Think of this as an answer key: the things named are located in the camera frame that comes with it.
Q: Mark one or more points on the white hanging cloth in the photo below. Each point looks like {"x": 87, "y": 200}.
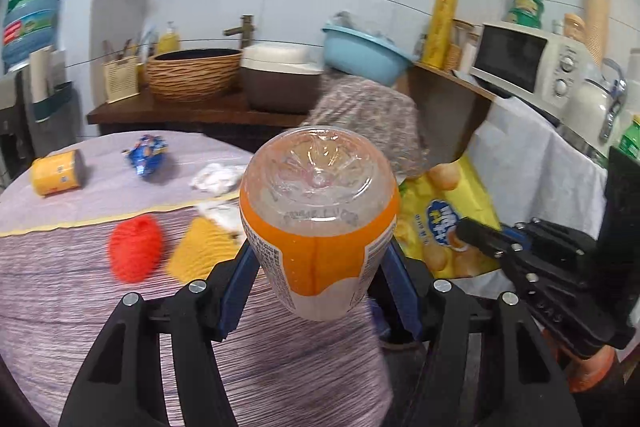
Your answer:
{"x": 540, "y": 167}

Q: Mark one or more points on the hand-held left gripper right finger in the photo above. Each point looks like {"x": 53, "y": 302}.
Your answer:
{"x": 402, "y": 292}

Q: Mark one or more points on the brown basin with white rim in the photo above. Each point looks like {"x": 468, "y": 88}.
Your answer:
{"x": 280, "y": 87}

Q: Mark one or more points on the yellow chips bag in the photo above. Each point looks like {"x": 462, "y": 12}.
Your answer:
{"x": 445, "y": 217}

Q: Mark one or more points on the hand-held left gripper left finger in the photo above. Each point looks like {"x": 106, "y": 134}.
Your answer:
{"x": 237, "y": 287}

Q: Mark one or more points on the purple striped tablecloth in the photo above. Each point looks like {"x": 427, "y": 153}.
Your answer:
{"x": 300, "y": 357}

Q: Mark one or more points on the red foam net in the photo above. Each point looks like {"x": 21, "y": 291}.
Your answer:
{"x": 135, "y": 249}

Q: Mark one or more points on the yellow can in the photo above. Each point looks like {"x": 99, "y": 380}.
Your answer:
{"x": 55, "y": 174}

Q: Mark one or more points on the white tissue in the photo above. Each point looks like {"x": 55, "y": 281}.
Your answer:
{"x": 217, "y": 179}
{"x": 220, "y": 217}

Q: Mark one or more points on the white microwave oven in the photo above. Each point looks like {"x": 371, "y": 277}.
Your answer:
{"x": 510, "y": 57}

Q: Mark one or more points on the wicker basket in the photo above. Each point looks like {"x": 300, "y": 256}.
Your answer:
{"x": 190, "y": 77}

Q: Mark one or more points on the blue water jug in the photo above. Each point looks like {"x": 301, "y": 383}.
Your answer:
{"x": 30, "y": 7}

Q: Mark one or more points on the white paper roll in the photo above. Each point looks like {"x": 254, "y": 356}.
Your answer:
{"x": 40, "y": 74}

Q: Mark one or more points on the pale cloth with yellow trim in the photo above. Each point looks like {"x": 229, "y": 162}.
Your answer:
{"x": 75, "y": 212}

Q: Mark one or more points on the yellow wrap roll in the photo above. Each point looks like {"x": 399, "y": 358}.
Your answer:
{"x": 440, "y": 32}

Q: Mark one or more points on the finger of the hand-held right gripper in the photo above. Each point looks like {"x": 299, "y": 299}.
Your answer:
{"x": 487, "y": 239}
{"x": 515, "y": 229}

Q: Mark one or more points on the person's right hand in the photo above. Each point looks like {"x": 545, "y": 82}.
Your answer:
{"x": 595, "y": 369}

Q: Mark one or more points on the bronze faucet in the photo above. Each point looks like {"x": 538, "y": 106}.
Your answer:
{"x": 245, "y": 32}

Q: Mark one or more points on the blue snack wrapper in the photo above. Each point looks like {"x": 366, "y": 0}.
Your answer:
{"x": 145, "y": 157}

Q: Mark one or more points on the yellow soap bottle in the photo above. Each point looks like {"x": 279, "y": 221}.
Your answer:
{"x": 169, "y": 42}

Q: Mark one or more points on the stack of paper cups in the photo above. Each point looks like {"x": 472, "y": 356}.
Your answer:
{"x": 597, "y": 2}

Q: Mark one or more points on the steel pot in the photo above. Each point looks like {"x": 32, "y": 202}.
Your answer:
{"x": 582, "y": 147}

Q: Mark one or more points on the floral cloth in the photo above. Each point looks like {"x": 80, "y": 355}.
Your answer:
{"x": 370, "y": 122}

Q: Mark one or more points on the beige utensil holder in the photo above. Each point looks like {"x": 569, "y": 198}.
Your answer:
{"x": 121, "y": 82}

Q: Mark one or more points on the jar with wooden lid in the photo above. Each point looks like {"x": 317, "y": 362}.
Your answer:
{"x": 457, "y": 49}

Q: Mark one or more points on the water dispenser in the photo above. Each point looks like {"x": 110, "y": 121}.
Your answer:
{"x": 50, "y": 122}

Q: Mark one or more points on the crumpled clear plastic bag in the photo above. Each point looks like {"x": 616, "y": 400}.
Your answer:
{"x": 360, "y": 29}

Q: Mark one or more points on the green noodle bowl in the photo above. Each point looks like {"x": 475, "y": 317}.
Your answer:
{"x": 526, "y": 3}
{"x": 524, "y": 18}

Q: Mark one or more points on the yellow foam net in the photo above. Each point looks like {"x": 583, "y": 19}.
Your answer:
{"x": 205, "y": 252}

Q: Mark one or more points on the orange label plastic bottle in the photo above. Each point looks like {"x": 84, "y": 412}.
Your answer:
{"x": 320, "y": 227}

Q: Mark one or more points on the light blue plastic basin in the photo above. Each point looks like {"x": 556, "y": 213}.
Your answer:
{"x": 360, "y": 57}

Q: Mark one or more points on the dark wooden counter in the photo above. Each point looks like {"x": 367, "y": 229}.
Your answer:
{"x": 200, "y": 112}

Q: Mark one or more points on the wooden cabinet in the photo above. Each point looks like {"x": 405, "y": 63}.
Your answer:
{"x": 450, "y": 117}

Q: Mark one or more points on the green soda bottle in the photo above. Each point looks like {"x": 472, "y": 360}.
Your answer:
{"x": 631, "y": 139}

